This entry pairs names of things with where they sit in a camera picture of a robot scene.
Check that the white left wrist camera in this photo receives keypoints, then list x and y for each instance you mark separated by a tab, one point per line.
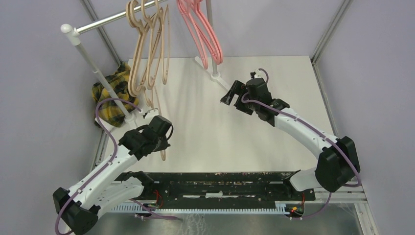
151	113

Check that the beige plastic hanger bottom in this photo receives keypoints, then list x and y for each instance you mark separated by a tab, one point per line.
152	99

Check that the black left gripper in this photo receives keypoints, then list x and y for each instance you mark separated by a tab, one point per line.
164	145

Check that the white rack left pole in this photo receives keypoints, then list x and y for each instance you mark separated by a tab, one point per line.
69	32

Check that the white rack foot near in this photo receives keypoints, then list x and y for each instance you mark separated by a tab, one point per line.
135	119

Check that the pink plastic hanger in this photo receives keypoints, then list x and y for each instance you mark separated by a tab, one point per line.
205	26
201	31
185	11

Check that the white rack foot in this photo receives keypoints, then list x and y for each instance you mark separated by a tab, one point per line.
135	119
213	72

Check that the metal rack top bar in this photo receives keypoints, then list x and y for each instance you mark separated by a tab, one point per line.
101	22

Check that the aluminium frame rail base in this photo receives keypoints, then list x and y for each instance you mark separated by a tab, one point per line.
342	190

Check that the white cable duct strip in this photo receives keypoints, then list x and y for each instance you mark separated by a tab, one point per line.
135	208

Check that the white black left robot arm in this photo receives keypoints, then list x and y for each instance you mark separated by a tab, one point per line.
81	206

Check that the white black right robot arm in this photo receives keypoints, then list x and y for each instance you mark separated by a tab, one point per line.
337	160

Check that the beige plastic hanger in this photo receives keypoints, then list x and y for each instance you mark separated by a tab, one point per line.
152	30
164	16
152	99
142	30

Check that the beige plastic hanger top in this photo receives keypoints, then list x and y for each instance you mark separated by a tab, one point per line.
164	16

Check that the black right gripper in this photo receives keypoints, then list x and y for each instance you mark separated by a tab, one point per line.
237	87

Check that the white rack foot far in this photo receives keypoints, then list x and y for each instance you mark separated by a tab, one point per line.
213	72

